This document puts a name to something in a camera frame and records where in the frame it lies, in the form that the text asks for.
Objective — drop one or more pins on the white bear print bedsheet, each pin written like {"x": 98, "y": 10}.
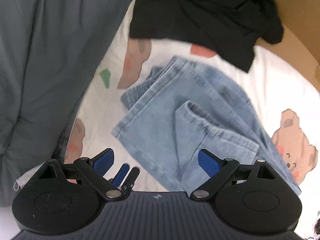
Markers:
{"x": 256, "y": 203}

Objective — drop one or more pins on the brown cardboard sheet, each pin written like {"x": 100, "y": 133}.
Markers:
{"x": 300, "y": 44}

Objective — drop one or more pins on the grey quilt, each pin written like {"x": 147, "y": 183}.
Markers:
{"x": 50, "y": 50}

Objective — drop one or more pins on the black garment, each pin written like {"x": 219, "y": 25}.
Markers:
{"x": 228, "y": 27}

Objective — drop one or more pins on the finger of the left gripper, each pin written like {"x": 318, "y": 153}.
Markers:
{"x": 130, "y": 180}
{"x": 120, "y": 176}

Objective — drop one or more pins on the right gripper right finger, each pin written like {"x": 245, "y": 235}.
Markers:
{"x": 219, "y": 172}

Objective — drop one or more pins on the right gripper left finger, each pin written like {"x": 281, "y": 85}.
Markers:
{"x": 92, "y": 173}

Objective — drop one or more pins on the light blue denim jeans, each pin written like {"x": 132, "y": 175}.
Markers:
{"x": 183, "y": 108}

